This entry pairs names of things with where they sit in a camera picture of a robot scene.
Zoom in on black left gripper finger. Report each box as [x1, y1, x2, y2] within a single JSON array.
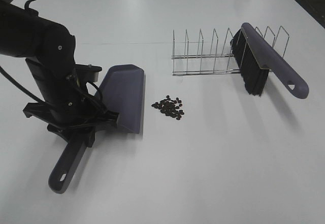
[[47, 124, 73, 143], [85, 129, 96, 148]]

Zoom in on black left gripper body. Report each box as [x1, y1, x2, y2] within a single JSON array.
[[24, 58, 118, 130]]

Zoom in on purple plastic dustpan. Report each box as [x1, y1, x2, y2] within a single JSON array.
[[48, 65, 145, 194]]

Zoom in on pile of coffee beans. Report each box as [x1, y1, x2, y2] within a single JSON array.
[[151, 95, 185, 120]]

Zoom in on purple hand brush black bristles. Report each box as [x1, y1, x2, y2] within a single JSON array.
[[230, 22, 309, 99]]

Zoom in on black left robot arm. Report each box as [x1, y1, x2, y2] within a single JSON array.
[[1, 2, 119, 141]]

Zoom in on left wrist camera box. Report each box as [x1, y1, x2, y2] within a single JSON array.
[[75, 64, 102, 82]]

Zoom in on chrome wire dish rack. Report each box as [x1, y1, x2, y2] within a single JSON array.
[[171, 25, 291, 77]]

